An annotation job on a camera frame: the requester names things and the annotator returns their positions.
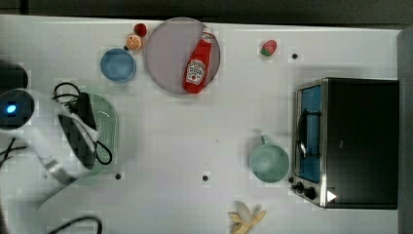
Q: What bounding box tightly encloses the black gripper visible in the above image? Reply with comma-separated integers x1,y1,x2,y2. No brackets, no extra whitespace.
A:
57,93,98,170

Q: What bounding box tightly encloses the green plastic strainer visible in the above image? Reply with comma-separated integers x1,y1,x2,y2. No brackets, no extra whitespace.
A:
80,93,119,177

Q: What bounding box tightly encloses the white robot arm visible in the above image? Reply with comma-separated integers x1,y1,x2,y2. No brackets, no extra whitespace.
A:
1,60,98,207

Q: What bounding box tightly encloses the blue bowl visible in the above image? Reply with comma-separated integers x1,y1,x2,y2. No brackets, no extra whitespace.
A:
99,49,136,82

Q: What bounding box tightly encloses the orange slice toy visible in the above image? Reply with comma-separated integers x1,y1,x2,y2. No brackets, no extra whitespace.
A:
126,34,143,51

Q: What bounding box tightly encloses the small red tomato toy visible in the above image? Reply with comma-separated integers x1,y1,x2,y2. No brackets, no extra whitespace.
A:
133,23,147,37

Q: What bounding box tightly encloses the red ketchup bottle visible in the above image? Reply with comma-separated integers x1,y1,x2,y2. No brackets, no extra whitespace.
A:
182,27,214,94

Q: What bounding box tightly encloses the green mug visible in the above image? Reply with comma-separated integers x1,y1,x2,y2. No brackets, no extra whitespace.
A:
248,135,289,183

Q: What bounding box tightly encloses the red strawberry toy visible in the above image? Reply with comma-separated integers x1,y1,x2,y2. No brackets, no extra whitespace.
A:
260,40,278,57

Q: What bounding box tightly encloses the black toaster oven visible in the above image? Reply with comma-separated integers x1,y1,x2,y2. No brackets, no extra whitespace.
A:
289,77,399,210

